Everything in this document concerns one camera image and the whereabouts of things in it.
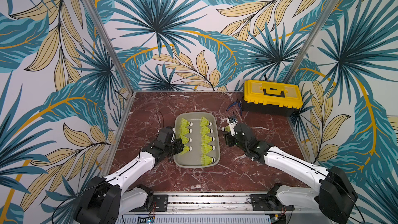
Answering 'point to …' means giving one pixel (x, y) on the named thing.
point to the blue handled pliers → (238, 101)
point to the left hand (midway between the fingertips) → (184, 147)
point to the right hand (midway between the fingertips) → (228, 130)
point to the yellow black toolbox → (271, 98)
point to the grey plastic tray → (192, 159)
